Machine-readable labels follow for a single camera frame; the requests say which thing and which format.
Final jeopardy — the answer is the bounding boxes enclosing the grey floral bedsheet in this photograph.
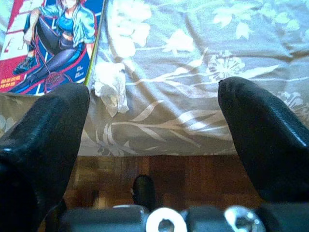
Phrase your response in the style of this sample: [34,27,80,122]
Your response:
[0,0,309,157]

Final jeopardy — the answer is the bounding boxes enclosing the colourful comic magazine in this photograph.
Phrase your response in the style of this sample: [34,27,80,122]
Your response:
[0,0,106,95]

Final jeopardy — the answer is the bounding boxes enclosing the white tissue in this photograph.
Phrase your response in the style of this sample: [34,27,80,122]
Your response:
[92,62,129,118]

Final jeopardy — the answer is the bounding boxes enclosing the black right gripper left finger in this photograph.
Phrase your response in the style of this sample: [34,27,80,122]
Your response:
[0,82,91,232]

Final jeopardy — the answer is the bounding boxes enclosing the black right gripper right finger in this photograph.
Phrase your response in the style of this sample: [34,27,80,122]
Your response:
[218,76,309,205]

